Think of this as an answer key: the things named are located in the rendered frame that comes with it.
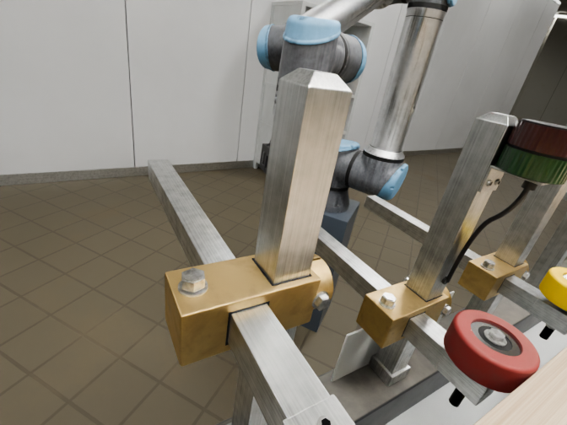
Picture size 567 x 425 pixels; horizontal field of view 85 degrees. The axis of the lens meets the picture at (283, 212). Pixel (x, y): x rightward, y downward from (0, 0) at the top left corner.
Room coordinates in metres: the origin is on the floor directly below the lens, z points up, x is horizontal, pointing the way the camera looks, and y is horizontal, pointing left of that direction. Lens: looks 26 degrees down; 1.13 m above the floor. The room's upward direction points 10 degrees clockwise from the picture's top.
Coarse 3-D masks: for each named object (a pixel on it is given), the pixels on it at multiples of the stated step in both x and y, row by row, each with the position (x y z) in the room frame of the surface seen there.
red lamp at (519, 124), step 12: (516, 120) 0.33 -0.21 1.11; (516, 132) 0.32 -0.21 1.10; (528, 132) 0.31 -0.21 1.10; (540, 132) 0.30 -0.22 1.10; (552, 132) 0.30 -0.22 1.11; (564, 132) 0.29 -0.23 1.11; (516, 144) 0.31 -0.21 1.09; (528, 144) 0.30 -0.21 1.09; (540, 144) 0.30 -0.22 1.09; (552, 144) 0.29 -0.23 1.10; (564, 144) 0.29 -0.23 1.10; (564, 156) 0.29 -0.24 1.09
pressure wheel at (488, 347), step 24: (480, 312) 0.29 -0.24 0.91; (456, 336) 0.25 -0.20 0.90; (480, 336) 0.25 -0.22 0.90; (504, 336) 0.25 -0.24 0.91; (456, 360) 0.24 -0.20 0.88; (480, 360) 0.22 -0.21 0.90; (504, 360) 0.22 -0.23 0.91; (528, 360) 0.23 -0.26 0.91; (480, 384) 0.22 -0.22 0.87; (504, 384) 0.21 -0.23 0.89
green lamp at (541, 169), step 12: (504, 156) 0.32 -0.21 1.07; (516, 156) 0.31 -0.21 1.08; (528, 156) 0.30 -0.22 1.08; (540, 156) 0.30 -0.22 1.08; (504, 168) 0.32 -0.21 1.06; (516, 168) 0.30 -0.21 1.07; (528, 168) 0.30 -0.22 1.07; (540, 168) 0.29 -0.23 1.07; (552, 168) 0.29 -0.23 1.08; (564, 168) 0.29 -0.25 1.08; (540, 180) 0.29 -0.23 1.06; (552, 180) 0.29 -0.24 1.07; (564, 180) 0.30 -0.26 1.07
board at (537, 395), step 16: (560, 352) 0.25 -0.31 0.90; (544, 368) 0.23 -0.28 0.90; (560, 368) 0.23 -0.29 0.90; (528, 384) 0.20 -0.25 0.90; (544, 384) 0.21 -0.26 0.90; (560, 384) 0.21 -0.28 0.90; (512, 400) 0.18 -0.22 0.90; (528, 400) 0.19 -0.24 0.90; (544, 400) 0.19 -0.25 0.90; (560, 400) 0.19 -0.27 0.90; (496, 416) 0.17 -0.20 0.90; (512, 416) 0.17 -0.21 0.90; (528, 416) 0.17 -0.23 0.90; (544, 416) 0.17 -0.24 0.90; (560, 416) 0.18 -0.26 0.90
